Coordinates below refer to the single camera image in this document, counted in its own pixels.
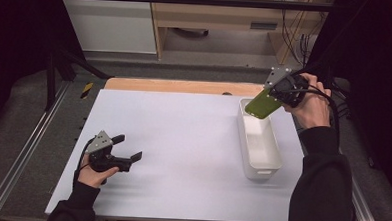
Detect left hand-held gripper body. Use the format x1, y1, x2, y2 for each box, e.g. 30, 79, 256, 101
83, 129, 134, 175

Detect aluminium rail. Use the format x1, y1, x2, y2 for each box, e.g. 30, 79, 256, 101
0, 78, 72, 221
347, 173, 386, 221

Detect white cabinet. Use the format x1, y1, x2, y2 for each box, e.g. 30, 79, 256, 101
52, 0, 160, 56

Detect green phone case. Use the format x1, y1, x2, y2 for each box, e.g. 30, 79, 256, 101
244, 87, 284, 121

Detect black floor cables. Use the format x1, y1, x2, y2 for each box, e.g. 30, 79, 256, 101
327, 79, 353, 145

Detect hanging black desk cables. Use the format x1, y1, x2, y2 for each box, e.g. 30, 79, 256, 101
277, 0, 323, 67

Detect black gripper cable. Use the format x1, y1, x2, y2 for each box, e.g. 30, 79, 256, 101
275, 83, 345, 155
73, 136, 97, 184

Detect white plastic storage bin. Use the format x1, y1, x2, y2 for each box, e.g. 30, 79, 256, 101
234, 96, 288, 182

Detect yellow black hazard tape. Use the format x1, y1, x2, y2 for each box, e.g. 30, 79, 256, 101
79, 81, 95, 100

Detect wooden table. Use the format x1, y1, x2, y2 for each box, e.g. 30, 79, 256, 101
104, 77, 269, 98

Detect dark curtain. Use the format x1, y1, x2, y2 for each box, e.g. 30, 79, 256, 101
301, 0, 392, 203
0, 0, 87, 146

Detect black horizontal frame bar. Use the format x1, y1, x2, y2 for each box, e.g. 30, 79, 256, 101
60, 0, 337, 13

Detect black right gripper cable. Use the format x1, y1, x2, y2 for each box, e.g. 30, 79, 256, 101
275, 83, 345, 155

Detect light wooden desk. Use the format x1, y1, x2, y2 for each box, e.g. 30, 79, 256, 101
145, 0, 333, 68

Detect person's right hand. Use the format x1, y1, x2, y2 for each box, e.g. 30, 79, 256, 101
281, 71, 334, 131

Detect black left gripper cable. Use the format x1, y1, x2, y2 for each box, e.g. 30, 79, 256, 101
73, 136, 97, 184

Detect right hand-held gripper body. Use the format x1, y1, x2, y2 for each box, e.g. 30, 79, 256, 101
262, 66, 311, 109

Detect white table cover sheet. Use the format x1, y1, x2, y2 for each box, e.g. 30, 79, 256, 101
44, 86, 309, 221

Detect person's left hand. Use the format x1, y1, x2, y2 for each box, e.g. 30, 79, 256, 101
77, 153, 120, 190

